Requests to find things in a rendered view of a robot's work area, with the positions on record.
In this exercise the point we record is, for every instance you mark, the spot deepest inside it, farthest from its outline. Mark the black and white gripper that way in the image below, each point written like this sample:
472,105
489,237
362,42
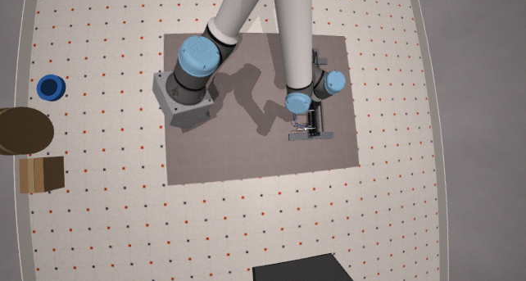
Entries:
315,105

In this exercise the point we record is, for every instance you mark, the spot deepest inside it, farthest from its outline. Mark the grey metal rack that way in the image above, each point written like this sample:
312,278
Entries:
313,115

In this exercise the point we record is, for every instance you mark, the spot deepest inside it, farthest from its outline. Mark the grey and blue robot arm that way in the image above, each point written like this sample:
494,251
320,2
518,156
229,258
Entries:
199,57

